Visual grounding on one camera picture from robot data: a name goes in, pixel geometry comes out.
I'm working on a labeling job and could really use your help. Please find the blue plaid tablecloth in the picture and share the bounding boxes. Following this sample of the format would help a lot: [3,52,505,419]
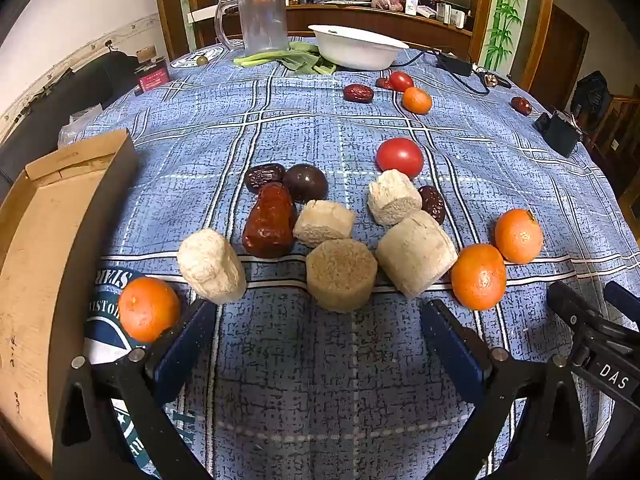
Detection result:
[82,35,633,480]

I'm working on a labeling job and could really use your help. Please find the wooden door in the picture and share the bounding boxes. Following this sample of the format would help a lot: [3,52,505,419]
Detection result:
[520,4,591,111]

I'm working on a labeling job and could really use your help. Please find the large red tomato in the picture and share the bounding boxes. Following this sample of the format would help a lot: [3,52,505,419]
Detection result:
[376,137,425,179]

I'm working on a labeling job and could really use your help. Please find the cardboard box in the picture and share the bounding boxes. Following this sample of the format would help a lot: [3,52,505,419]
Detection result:
[0,128,138,461]

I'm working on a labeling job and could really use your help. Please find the black cable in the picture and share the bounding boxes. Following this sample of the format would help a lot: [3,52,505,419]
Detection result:
[395,47,491,96]

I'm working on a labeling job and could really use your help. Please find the large wrinkled red date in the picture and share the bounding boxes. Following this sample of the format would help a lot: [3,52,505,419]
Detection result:
[242,182,298,257]

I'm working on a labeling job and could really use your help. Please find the black power adapter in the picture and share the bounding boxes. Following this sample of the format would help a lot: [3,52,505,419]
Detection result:
[436,52,473,77]

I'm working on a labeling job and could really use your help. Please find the green onion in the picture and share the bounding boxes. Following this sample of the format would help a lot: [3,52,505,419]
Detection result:
[233,50,301,67]

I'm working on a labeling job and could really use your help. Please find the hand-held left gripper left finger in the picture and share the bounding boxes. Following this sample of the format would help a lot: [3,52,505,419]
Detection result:
[52,297,218,480]

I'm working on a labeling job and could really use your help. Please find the brown sugarcane chunk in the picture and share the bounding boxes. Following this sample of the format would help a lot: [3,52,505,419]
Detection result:
[305,239,378,314]

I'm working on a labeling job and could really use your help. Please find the leafy greens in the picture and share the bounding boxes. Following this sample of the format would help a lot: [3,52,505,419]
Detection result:
[277,42,341,76]

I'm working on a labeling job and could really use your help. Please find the red box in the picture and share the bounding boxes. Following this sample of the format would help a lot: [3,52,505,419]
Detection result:
[135,57,171,95]

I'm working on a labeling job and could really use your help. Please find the white bowl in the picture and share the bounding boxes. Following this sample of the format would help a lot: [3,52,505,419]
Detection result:
[307,24,410,71]

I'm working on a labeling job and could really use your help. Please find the tangerine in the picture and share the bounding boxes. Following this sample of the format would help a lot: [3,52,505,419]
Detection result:
[494,208,544,264]
[118,276,181,344]
[451,243,507,311]
[402,87,433,114]

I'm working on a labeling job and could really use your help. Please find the dark bag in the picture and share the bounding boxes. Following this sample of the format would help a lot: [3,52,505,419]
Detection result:
[570,71,613,121]

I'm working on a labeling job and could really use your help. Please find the black sofa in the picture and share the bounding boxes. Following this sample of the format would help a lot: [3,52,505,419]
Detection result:
[0,52,141,186]

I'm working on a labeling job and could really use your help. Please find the small white box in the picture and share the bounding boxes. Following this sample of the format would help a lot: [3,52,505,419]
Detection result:
[437,2,468,28]

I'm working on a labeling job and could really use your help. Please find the clear plastic pitcher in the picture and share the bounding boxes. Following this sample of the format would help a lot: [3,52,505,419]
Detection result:
[214,0,289,56]

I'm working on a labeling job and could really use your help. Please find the dark wrinkled date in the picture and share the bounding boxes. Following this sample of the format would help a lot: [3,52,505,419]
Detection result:
[245,164,286,194]

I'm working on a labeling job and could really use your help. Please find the clear plastic wrapper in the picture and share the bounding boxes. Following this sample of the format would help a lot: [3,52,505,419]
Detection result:
[58,105,103,148]

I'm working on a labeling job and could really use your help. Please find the wooden chair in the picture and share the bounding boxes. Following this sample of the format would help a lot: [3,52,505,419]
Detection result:
[585,85,640,196]

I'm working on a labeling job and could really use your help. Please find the dark purple passion fruit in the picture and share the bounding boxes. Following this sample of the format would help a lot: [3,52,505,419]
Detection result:
[283,163,329,204]

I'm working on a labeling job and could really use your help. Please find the small brown connector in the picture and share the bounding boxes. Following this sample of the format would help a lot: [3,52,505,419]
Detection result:
[475,67,511,88]

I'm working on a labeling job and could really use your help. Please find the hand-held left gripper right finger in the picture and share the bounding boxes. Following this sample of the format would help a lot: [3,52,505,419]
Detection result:
[420,299,591,480]

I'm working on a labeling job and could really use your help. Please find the wooden cabinet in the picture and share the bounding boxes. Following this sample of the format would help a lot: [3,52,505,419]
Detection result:
[152,0,556,61]

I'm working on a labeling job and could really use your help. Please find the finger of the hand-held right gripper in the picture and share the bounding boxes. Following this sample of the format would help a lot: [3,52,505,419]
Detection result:
[606,281,640,313]
[546,281,640,357]

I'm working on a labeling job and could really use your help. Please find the large pale sugarcane chunk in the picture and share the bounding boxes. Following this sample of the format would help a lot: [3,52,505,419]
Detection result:
[375,210,459,299]

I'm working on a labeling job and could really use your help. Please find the black pouch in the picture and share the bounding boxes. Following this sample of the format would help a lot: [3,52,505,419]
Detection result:
[532,109,583,157]

